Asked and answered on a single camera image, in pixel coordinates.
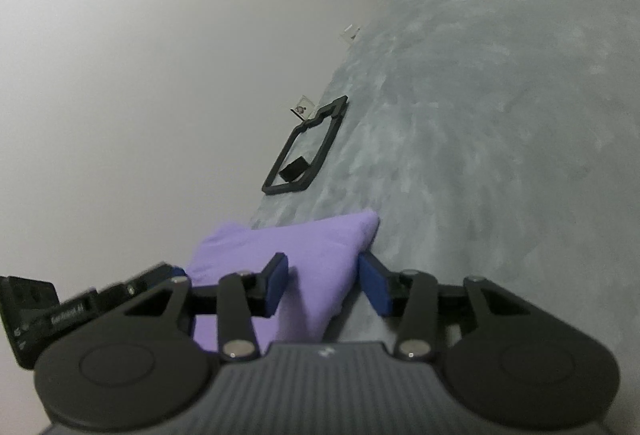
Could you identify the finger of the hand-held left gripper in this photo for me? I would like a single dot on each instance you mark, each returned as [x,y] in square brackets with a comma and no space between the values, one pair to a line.
[175,272]

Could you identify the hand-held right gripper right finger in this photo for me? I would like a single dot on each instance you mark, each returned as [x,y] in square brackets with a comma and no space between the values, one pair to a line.
[372,285]

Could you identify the purple pants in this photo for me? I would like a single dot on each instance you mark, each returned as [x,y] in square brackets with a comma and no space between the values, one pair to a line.
[300,255]

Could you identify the black plastic frame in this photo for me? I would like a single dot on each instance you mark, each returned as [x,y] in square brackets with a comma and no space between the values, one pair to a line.
[325,145]

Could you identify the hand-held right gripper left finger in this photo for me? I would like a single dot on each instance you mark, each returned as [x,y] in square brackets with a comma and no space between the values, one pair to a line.
[277,285]

